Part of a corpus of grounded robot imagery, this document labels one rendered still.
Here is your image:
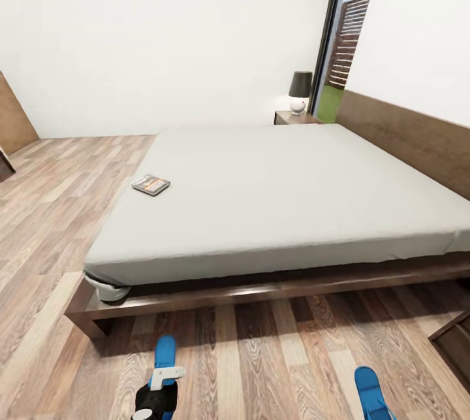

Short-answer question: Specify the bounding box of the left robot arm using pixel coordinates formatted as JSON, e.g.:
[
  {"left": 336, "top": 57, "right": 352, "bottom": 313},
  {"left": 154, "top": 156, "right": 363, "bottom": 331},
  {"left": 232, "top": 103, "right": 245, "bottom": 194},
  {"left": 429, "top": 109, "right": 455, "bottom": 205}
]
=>
[{"left": 131, "top": 366, "right": 185, "bottom": 420}]

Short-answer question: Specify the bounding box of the sandal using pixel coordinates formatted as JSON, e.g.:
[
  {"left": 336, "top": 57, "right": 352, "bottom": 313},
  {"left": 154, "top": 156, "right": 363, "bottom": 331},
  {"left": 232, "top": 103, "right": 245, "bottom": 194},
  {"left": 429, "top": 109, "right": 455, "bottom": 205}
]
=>
[
  {"left": 354, "top": 366, "right": 394, "bottom": 420},
  {"left": 154, "top": 335, "right": 176, "bottom": 420}
]

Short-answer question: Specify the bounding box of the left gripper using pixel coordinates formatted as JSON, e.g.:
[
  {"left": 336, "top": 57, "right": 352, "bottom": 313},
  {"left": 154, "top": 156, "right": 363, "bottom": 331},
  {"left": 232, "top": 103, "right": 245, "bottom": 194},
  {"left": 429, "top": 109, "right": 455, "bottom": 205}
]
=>
[{"left": 135, "top": 384, "right": 178, "bottom": 416}]

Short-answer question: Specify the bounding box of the hardback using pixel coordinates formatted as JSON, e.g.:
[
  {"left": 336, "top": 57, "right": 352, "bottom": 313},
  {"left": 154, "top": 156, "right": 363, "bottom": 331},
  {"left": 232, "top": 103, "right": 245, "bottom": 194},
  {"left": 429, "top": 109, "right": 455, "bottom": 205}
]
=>
[{"left": 131, "top": 174, "right": 170, "bottom": 196}]

